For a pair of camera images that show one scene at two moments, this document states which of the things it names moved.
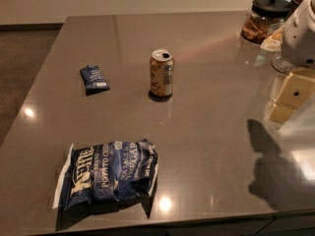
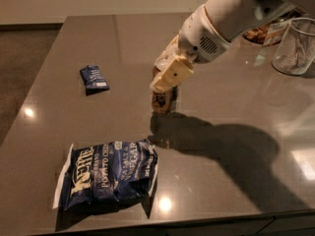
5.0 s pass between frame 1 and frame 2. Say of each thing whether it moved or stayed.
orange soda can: moved
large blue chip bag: stayed
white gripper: moved
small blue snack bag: stayed
